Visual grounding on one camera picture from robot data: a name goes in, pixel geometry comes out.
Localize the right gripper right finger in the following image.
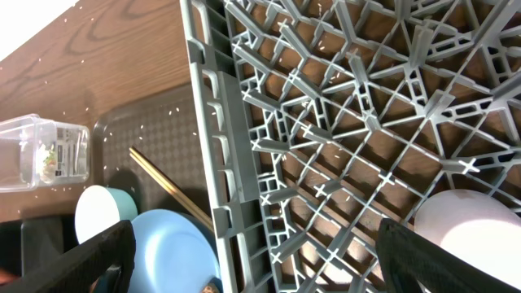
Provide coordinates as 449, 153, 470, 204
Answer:
375, 219, 520, 293

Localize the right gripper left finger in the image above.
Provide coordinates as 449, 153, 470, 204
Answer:
1, 220, 136, 292

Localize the light blue rice bowl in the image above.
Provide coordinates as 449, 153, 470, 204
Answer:
74, 185, 138, 244

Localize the orange carrot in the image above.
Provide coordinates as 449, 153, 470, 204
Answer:
0, 271, 19, 286

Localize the black waste tray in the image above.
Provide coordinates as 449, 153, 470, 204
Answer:
1, 215, 78, 277

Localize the grey dishwasher rack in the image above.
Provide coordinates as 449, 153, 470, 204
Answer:
180, 0, 520, 292

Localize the large blue plate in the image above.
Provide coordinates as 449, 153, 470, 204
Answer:
128, 209, 223, 293

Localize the clear plastic bin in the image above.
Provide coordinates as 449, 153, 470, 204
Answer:
1, 114, 90, 193

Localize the wooden chopstick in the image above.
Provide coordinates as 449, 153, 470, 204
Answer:
129, 151, 214, 233
129, 146, 215, 229

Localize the brown mushroom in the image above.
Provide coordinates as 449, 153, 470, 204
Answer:
201, 283, 220, 293

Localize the brown serving tray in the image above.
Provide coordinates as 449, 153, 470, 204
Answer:
91, 84, 212, 216

